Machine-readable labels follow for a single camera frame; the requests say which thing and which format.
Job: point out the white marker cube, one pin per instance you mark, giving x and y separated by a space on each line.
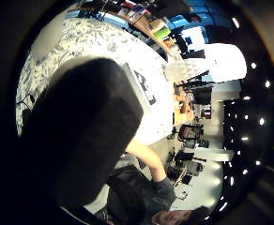
143 86

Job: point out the cluttered wooden desk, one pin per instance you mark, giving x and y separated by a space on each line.
143 23

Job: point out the green box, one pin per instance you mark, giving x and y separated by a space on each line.
163 33

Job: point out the the person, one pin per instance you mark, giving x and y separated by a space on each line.
133 193

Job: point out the black office chair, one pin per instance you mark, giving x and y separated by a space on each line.
190 132

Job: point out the grey floral tablecloth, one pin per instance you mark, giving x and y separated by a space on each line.
80 37

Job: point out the white and blue box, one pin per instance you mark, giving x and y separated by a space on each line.
194 39

